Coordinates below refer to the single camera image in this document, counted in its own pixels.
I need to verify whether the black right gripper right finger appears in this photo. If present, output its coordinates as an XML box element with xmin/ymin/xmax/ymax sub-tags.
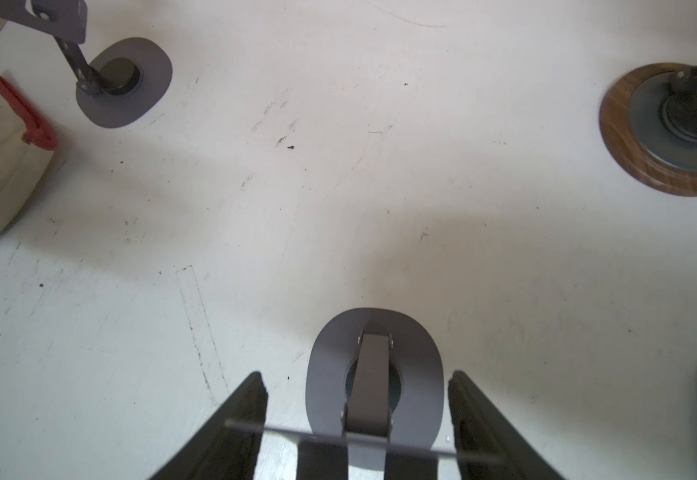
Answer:
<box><xmin>447</xmin><ymin>370</ymin><xmax>561</xmax><ymax>479</ymax></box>

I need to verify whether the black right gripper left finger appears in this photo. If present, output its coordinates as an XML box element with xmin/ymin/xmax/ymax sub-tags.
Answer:
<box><xmin>152</xmin><ymin>371</ymin><xmax>268</xmax><ymax>479</ymax></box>

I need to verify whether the wooden base phone stand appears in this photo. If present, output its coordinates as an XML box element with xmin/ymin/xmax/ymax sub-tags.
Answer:
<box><xmin>598</xmin><ymin>63</ymin><xmax>697</xmax><ymax>197</ymax></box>

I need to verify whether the grey phone stand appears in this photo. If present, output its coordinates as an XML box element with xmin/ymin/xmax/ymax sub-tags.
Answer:
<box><xmin>0</xmin><ymin>0</ymin><xmax>172</xmax><ymax>129</ymax></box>
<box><xmin>224</xmin><ymin>307</ymin><xmax>502</xmax><ymax>480</ymax></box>

